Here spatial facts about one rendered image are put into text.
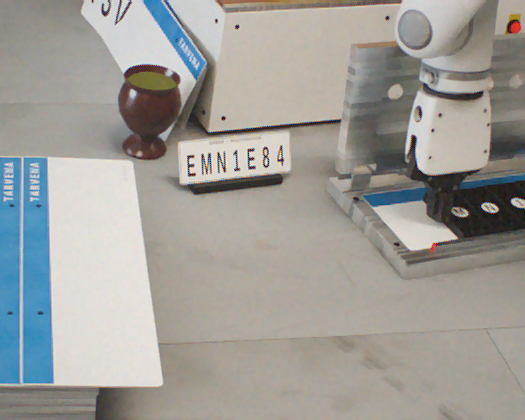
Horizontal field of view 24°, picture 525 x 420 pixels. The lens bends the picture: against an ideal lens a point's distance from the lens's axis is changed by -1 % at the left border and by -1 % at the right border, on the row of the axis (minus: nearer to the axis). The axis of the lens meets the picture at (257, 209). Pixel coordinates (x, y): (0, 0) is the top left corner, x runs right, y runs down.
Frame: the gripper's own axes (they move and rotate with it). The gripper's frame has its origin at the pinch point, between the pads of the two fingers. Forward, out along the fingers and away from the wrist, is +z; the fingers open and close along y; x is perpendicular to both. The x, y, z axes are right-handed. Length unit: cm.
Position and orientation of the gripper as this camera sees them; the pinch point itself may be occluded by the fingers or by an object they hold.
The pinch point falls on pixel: (439, 204)
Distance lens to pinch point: 157.6
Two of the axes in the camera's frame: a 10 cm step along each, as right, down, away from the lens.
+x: -4.4, -3.6, 8.3
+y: 9.0, -1.2, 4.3
